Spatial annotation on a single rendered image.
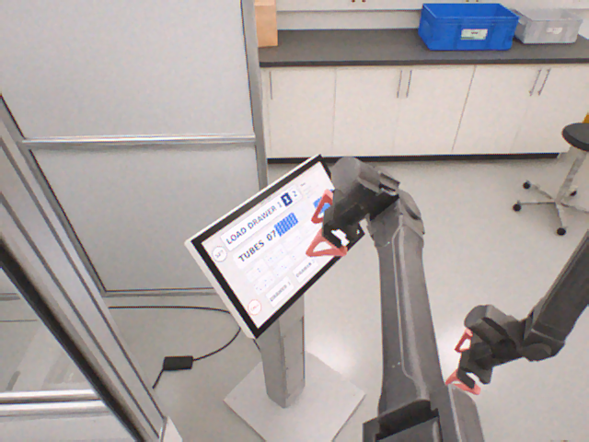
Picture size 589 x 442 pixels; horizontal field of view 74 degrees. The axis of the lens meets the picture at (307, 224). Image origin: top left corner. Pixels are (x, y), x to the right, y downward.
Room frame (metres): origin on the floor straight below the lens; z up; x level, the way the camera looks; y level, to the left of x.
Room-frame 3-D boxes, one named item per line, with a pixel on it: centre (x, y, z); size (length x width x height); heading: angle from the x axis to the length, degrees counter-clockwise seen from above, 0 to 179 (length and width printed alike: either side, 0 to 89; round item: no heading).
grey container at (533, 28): (3.28, -1.82, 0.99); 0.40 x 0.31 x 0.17; 92
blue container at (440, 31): (3.18, -1.17, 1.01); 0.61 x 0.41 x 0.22; 92
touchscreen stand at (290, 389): (0.84, 0.06, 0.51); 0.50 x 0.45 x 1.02; 51
